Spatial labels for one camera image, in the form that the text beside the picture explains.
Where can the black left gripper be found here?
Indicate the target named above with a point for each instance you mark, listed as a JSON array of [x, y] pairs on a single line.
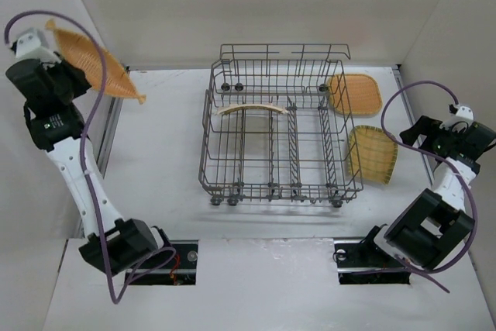
[[69, 76]]

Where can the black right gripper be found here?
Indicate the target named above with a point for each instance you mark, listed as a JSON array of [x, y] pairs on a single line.
[[420, 129]]

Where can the orange fish-shaped woven plate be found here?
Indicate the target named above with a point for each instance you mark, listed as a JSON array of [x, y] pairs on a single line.
[[79, 51]]

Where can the yellow rectangular bamboo mat plate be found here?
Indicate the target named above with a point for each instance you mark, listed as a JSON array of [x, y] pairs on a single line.
[[226, 110]]

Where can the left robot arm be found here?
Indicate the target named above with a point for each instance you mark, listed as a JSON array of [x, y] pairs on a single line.
[[56, 126]]

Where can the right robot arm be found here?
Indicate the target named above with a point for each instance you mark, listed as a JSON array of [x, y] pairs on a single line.
[[435, 222]]

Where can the green-rimmed bamboo woven plate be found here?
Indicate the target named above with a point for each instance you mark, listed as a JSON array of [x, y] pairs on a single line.
[[372, 154]]

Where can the orange square woven plate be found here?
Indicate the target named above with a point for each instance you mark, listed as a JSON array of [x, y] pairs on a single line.
[[356, 94]]

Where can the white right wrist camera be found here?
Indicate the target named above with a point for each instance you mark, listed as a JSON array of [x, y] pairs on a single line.
[[461, 117]]

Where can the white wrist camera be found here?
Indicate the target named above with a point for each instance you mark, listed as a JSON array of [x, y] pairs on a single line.
[[32, 44], [461, 117]]

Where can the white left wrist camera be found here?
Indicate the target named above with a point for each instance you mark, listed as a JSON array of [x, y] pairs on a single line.
[[32, 44]]

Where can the aluminium rail left side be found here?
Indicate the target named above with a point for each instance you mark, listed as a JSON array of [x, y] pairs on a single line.
[[106, 117]]

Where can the grey wire dish rack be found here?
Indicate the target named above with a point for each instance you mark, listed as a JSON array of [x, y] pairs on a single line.
[[261, 156]]

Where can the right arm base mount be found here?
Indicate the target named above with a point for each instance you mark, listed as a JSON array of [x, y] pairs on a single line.
[[359, 263]]

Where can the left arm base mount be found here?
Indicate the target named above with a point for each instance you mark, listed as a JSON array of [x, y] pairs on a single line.
[[162, 270]]

